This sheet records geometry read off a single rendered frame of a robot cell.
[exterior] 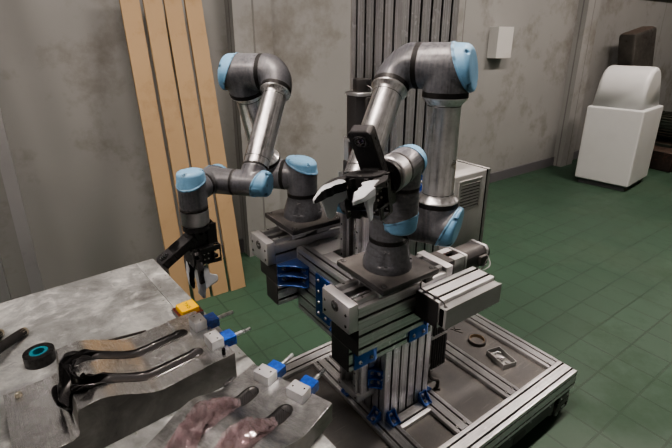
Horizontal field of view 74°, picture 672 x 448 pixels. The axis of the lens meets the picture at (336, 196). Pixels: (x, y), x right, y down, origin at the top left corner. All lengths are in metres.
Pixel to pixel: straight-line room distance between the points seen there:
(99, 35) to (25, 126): 0.70
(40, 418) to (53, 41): 2.34
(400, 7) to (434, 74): 0.34
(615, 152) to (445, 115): 5.03
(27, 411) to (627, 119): 5.78
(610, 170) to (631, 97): 0.85
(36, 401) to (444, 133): 1.20
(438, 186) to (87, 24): 2.54
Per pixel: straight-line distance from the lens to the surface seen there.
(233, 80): 1.49
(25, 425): 1.35
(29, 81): 3.23
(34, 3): 3.23
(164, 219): 3.09
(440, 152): 1.18
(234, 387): 1.26
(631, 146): 6.06
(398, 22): 1.42
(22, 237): 2.96
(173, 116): 3.06
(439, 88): 1.14
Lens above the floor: 1.69
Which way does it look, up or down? 19 degrees down
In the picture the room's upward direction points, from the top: straight up
